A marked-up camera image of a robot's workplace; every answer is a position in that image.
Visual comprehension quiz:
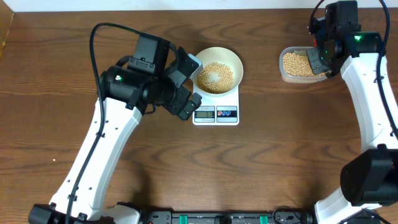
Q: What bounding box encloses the white digital kitchen scale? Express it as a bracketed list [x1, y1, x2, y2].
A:
[192, 86, 239, 126]

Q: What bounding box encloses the soybeans pile in bowl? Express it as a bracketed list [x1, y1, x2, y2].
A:
[197, 62, 234, 94]

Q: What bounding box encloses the clear plastic soybean container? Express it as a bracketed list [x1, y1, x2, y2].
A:
[279, 47, 327, 84]

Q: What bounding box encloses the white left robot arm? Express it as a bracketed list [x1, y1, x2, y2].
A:
[29, 49, 203, 223]

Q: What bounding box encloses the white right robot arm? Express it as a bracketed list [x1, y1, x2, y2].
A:
[305, 1, 397, 223]

